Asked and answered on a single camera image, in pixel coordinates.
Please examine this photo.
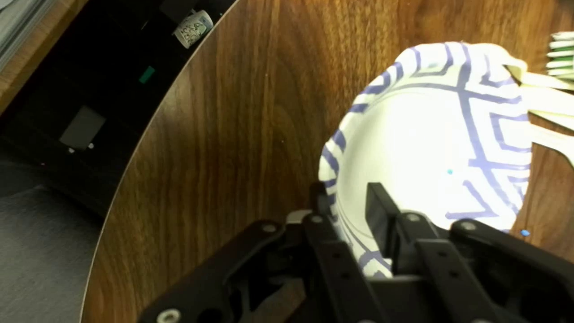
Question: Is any round dark wooden table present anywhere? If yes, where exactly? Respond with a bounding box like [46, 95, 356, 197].
[78, 0, 574, 323]

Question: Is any blue patterned paper bowl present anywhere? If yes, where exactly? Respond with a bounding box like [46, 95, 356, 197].
[317, 39, 535, 281]

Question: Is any white plastic utensil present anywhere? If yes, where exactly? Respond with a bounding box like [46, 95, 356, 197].
[508, 55, 574, 132]

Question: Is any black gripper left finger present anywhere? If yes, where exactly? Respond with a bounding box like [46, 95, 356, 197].
[139, 181, 385, 323]

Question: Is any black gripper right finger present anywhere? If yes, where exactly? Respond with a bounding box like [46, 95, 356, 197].
[365, 181, 574, 323]

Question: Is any green striped white packet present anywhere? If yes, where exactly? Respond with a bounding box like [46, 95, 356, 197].
[546, 30, 574, 80]

